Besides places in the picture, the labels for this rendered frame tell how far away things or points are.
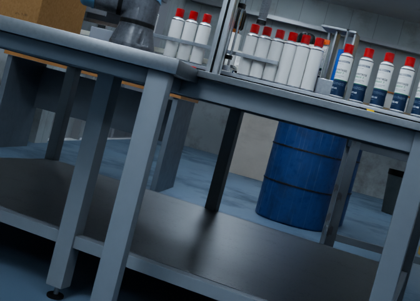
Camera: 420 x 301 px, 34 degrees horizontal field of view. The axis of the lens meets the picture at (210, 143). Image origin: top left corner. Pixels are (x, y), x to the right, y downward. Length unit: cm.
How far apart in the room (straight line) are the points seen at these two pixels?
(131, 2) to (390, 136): 91
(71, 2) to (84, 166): 73
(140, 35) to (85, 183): 51
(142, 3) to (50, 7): 48
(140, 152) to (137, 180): 7
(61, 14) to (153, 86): 91
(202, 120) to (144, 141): 946
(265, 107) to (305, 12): 930
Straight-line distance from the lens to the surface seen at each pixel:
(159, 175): 510
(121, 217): 185
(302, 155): 526
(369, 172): 1115
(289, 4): 1133
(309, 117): 199
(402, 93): 255
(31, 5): 260
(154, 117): 181
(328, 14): 1128
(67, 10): 268
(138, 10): 224
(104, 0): 226
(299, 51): 262
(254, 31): 269
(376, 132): 196
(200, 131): 1127
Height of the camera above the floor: 73
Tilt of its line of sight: 3 degrees down
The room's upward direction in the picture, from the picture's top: 15 degrees clockwise
